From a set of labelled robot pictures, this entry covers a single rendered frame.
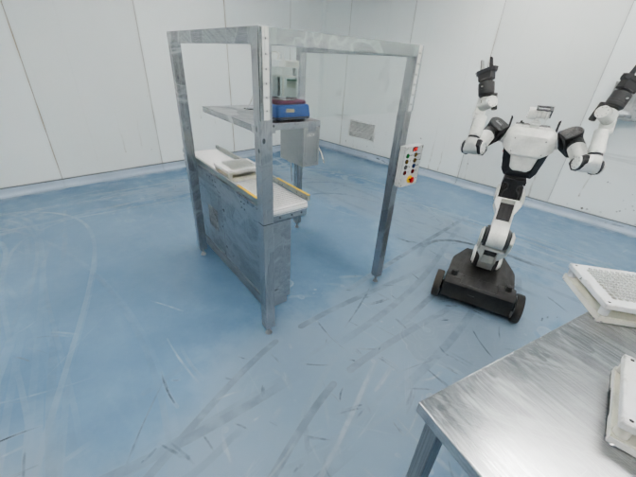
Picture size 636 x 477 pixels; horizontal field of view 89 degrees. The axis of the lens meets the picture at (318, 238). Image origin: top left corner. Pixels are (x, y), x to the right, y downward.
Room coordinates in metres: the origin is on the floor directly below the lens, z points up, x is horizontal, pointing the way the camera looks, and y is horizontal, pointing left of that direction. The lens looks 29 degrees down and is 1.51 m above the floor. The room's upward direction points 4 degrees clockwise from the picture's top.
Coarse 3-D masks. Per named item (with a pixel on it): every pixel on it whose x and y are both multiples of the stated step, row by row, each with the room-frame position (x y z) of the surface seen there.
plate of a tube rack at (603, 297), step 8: (576, 264) 1.03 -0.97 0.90; (576, 272) 0.98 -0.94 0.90; (584, 272) 0.98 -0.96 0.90; (624, 272) 1.00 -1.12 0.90; (632, 272) 1.00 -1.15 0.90; (584, 280) 0.93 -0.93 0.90; (592, 280) 0.93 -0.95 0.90; (592, 288) 0.88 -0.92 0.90; (600, 288) 0.88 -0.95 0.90; (600, 296) 0.84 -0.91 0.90; (608, 296) 0.84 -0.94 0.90; (600, 304) 0.82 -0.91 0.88; (608, 304) 0.80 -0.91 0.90; (616, 304) 0.80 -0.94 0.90; (624, 304) 0.80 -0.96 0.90; (632, 304) 0.81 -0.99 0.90; (632, 312) 0.78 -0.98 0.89
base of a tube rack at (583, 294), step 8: (568, 280) 1.00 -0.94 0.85; (576, 280) 0.99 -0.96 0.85; (576, 288) 0.94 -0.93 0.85; (584, 288) 0.94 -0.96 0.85; (584, 296) 0.89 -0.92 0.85; (592, 296) 0.90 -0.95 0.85; (584, 304) 0.88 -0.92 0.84; (592, 304) 0.85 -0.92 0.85; (592, 312) 0.83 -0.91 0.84; (616, 312) 0.82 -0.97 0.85; (624, 312) 0.82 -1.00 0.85; (600, 320) 0.80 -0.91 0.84; (608, 320) 0.79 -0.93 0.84; (616, 320) 0.79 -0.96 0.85; (624, 320) 0.79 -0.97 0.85; (632, 320) 0.79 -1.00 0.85
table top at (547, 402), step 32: (576, 320) 0.80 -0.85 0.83; (512, 352) 0.65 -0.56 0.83; (544, 352) 0.66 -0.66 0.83; (576, 352) 0.66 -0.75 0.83; (608, 352) 0.67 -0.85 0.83; (480, 384) 0.54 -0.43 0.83; (512, 384) 0.54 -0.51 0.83; (544, 384) 0.55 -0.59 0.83; (576, 384) 0.55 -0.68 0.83; (608, 384) 0.56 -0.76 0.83; (448, 416) 0.45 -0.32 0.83; (480, 416) 0.45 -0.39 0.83; (512, 416) 0.46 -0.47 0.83; (544, 416) 0.46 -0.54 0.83; (576, 416) 0.47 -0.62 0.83; (448, 448) 0.39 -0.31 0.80; (480, 448) 0.38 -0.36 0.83; (512, 448) 0.39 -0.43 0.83; (544, 448) 0.39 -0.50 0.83; (576, 448) 0.39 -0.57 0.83; (608, 448) 0.40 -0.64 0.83
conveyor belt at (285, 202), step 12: (204, 156) 2.48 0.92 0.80; (216, 156) 2.50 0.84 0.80; (228, 156) 2.52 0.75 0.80; (252, 180) 2.00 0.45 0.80; (252, 192) 1.79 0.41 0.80; (276, 192) 1.81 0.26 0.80; (288, 192) 1.82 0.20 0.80; (276, 204) 1.63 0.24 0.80; (288, 204) 1.64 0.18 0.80; (300, 204) 1.67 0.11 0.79
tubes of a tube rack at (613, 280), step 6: (600, 276) 0.95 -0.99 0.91; (606, 276) 0.94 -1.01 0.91; (612, 276) 0.95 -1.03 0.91; (618, 276) 0.95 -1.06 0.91; (624, 276) 0.95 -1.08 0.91; (630, 276) 0.95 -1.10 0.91; (606, 282) 0.91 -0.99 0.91; (612, 282) 0.91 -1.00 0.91; (618, 282) 0.91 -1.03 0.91; (624, 282) 0.92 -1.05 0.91; (630, 282) 0.92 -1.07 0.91; (612, 288) 0.88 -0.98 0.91; (618, 288) 0.88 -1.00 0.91; (624, 288) 0.88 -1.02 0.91; (630, 288) 0.89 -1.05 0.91; (618, 294) 0.84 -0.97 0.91; (624, 294) 0.84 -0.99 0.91; (630, 294) 0.85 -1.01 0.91
